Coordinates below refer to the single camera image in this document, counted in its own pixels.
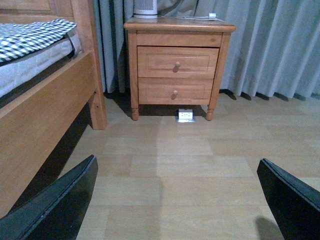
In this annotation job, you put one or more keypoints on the wooden nightstand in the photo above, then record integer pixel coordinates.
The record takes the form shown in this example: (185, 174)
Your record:
(169, 31)

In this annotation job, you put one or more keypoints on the wooden bed frame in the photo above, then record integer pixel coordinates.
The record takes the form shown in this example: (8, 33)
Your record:
(32, 125)

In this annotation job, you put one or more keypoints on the floor power socket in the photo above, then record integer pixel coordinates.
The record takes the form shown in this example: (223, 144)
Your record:
(184, 115)

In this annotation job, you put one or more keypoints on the grey curtain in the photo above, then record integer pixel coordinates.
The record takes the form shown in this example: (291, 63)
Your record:
(275, 48)

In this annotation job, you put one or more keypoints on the grey mattress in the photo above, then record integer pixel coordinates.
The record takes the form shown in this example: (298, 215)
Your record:
(18, 72)

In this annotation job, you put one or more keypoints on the nightstand drawer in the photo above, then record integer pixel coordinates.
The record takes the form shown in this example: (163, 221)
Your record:
(176, 62)
(174, 91)

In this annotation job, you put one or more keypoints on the checkered blanket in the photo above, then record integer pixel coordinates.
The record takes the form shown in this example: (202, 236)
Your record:
(20, 40)

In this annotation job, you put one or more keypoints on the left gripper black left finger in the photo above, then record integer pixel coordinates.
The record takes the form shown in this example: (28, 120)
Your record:
(57, 212)

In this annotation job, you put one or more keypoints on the lower nightstand drawer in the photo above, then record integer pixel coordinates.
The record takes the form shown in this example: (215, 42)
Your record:
(174, 91)

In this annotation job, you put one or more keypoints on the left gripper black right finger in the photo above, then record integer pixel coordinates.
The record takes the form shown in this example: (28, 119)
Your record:
(294, 204)

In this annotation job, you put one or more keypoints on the upper nightstand drawer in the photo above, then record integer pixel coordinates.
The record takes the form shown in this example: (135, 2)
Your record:
(176, 62)

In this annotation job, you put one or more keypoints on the white cylindrical appliance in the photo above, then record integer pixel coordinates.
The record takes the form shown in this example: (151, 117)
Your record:
(145, 9)

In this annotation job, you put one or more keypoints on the white charger with cable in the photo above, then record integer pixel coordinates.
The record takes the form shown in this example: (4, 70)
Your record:
(210, 17)

